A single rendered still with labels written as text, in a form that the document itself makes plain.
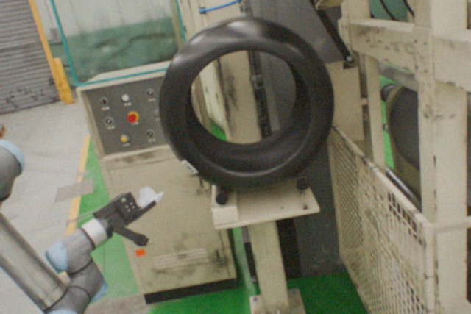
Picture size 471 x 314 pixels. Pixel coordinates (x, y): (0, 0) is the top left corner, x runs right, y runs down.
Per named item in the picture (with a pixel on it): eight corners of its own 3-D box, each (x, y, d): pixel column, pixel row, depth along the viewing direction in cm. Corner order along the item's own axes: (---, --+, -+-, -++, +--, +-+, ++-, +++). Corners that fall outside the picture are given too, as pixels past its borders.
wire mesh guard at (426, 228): (340, 254, 195) (324, 116, 173) (344, 254, 195) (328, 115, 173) (431, 448, 110) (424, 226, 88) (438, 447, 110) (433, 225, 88)
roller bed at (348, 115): (318, 131, 186) (310, 66, 177) (349, 125, 186) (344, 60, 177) (329, 145, 167) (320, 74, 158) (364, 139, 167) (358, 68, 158)
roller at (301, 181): (280, 146, 171) (290, 143, 171) (284, 156, 173) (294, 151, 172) (294, 182, 138) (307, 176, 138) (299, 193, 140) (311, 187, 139)
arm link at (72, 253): (54, 273, 111) (39, 248, 109) (90, 248, 117) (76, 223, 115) (63, 281, 105) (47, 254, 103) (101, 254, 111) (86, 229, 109)
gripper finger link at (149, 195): (160, 178, 125) (135, 195, 120) (169, 195, 126) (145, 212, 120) (156, 179, 127) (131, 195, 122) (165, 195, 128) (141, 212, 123)
